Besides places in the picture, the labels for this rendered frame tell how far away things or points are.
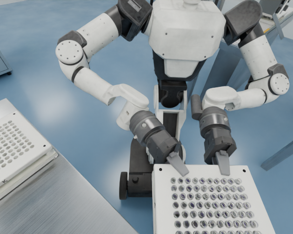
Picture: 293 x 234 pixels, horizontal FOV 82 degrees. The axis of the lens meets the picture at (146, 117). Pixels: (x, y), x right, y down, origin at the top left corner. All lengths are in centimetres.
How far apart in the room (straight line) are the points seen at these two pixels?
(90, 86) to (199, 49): 42
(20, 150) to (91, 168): 96
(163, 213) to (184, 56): 54
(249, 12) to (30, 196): 96
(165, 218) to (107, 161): 124
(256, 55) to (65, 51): 66
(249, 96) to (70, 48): 62
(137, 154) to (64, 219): 91
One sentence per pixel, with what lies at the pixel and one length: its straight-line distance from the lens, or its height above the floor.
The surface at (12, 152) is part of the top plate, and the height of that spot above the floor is 92.
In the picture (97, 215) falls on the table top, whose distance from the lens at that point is 60.
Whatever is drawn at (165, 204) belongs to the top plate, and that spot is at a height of 103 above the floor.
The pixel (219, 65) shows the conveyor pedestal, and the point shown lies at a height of 60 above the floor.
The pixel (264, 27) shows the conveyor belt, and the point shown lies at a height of 89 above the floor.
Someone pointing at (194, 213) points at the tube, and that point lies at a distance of 43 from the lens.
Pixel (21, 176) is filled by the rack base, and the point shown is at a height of 87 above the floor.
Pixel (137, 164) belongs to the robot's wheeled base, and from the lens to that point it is 138.
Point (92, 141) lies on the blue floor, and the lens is 173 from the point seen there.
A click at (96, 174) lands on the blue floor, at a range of 157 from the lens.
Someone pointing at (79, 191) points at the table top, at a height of 85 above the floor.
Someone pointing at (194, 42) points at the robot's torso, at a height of 115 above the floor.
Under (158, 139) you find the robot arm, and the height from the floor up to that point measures 107.
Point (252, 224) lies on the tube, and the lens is 46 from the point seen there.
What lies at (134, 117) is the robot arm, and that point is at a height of 106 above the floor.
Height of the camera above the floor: 143
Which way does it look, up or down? 50 degrees down
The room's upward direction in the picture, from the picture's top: 5 degrees clockwise
